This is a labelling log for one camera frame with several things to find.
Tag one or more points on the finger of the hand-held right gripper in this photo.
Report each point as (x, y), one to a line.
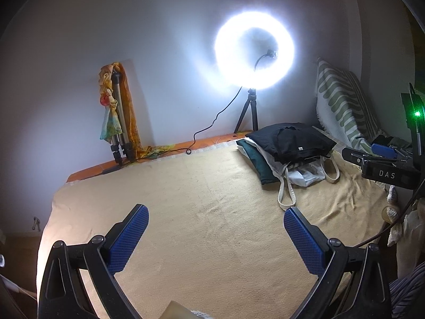
(353, 157)
(381, 150)

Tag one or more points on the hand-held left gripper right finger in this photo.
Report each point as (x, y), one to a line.
(305, 242)

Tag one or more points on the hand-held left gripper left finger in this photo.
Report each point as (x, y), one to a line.
(129, 239)

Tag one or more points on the black garment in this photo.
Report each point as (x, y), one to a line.
(292, 143)

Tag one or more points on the person's right hand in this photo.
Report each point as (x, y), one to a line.
(403, 234)

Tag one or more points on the white tote bag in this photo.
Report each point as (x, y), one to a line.
(308, 174)

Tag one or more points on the green striped pillow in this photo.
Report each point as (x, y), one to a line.
(338, 106)

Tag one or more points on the orange mattress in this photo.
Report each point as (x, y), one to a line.
(99, 169)

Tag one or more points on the beige blanket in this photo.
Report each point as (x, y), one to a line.
(206, 212)

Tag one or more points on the white garment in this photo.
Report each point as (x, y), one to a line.
(270, 161)

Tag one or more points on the dark green garment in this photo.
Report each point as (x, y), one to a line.
(262, 169)

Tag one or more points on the person's striped trouser leg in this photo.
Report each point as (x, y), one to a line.
(410, 295)

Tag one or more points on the silver tripod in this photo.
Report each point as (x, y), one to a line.
(117, 99)

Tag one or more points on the metal wall hook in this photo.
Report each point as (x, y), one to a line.
(35, 223)

